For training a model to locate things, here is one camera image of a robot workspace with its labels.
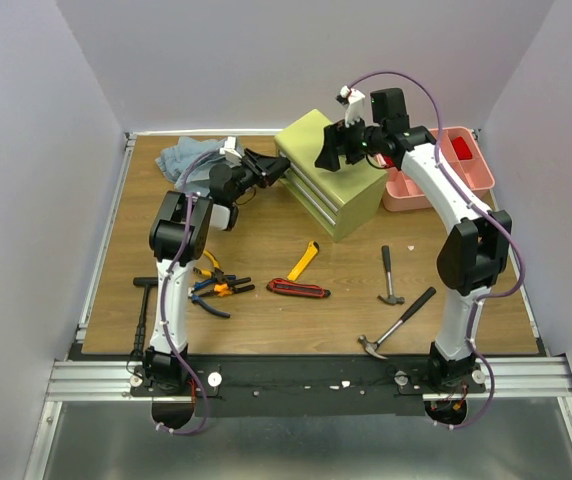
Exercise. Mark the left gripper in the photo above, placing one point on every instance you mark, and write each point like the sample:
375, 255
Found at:
273, 168

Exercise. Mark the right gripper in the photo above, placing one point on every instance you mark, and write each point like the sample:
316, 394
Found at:
342, 138

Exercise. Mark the green metal tool chest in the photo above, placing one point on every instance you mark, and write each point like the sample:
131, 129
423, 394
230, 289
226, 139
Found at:
340, 201

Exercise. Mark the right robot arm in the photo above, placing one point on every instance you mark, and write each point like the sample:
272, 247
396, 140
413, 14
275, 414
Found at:
475, 252

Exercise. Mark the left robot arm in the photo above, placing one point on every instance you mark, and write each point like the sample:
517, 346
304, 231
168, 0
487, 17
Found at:
205, 199

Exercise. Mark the blue grey cloth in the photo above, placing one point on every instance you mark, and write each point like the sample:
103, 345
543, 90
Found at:
187, 164

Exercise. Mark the yellow utility knife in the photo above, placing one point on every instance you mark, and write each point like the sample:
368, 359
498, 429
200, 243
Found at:
311, 252

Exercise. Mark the small black claw hammer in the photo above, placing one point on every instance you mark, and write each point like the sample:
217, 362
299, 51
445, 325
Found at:
390, 298

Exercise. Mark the red black utility knife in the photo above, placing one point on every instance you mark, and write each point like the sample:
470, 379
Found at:
286, 287

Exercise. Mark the pink divided organizer tray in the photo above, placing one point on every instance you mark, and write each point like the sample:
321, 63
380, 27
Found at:
403, 194

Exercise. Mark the red item in tray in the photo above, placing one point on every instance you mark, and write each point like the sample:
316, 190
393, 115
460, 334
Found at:
461, 148

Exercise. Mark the large black claw hammer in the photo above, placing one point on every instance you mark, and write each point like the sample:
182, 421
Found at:
371, 347

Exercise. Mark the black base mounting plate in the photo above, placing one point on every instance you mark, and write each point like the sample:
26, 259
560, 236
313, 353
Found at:
305, 386

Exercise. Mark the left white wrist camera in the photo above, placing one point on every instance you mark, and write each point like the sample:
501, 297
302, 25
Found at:
229, 150

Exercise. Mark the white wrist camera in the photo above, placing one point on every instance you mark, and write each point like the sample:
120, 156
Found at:
229, 150
353, 102

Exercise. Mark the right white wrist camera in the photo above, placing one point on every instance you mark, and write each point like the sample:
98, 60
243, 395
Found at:
353, 102

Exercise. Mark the yellow handled pliers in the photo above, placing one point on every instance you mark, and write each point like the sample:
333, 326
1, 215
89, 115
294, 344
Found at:
215, 272

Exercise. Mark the orange black handled pliers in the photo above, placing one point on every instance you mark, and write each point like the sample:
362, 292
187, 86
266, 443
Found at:
233, 287

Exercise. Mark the blue handled pliers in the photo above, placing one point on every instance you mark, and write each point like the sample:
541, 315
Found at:
211, 287

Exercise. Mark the black t-handle tool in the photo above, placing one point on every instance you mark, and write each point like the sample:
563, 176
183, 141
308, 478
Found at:
147, 284

